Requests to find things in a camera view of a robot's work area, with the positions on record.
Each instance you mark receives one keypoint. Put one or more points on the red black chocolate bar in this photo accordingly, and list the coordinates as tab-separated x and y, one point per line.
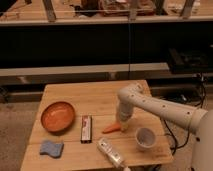
86	129

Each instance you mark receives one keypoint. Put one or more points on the orange bowl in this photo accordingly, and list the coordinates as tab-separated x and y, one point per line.
58	116

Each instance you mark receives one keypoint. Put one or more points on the blue sponge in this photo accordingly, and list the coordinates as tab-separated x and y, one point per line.
51	149

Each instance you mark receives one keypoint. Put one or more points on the long wooden shelf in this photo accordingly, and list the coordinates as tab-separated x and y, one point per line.
83	69

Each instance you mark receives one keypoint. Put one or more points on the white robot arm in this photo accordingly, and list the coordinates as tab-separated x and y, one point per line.
196	120

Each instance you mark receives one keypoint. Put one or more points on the orange pepper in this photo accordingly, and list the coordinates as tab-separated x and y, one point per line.
112	128

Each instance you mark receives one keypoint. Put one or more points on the white tube bottle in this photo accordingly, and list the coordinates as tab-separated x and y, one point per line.
112	154

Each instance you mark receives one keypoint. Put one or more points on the black box on shelf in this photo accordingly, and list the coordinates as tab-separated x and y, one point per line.
190	61

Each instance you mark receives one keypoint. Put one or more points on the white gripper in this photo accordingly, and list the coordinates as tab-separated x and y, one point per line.
124	112

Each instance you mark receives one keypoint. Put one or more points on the white cup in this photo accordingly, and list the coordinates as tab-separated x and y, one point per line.
145	138

